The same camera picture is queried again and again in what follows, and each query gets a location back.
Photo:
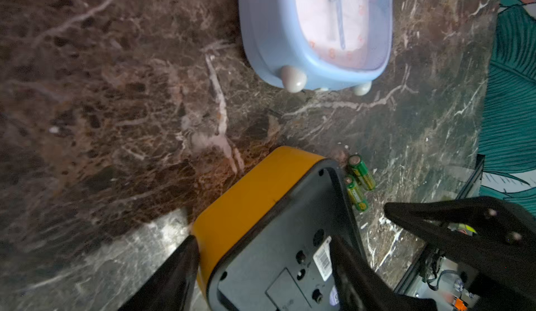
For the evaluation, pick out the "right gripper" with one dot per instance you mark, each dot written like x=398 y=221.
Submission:
x=493 y=236

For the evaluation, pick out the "yellow alarm clock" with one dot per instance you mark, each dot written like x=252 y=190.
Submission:
x=264 y=244

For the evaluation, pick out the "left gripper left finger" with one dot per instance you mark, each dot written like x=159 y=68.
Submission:
x=171 y=286

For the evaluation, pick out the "blue alarm clock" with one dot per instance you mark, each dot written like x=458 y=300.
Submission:
x=321 y=45

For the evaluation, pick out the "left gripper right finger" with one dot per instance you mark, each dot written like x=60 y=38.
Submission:
x=359 y=288

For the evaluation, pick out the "green battery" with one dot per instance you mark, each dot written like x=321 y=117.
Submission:
x=355 y=194
x=361 y=172

